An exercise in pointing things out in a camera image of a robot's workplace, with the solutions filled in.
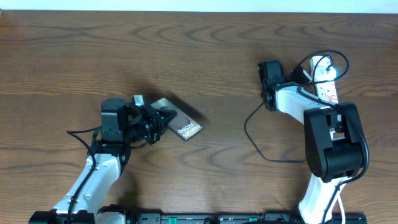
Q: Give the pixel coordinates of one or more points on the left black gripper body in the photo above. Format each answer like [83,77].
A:
[153,126]

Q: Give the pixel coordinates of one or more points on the Galaxy S25 Ultra smartphone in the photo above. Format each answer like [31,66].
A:
[182,125]

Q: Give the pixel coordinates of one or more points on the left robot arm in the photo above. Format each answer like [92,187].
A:
[123,123]

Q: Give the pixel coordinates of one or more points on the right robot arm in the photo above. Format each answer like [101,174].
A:
[335,147]

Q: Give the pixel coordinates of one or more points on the white USB charger plug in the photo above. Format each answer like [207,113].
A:
[324,73]

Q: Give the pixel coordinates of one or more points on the white power strip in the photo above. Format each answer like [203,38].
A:
[326,91]

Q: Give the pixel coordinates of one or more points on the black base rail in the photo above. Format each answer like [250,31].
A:
[156,218]

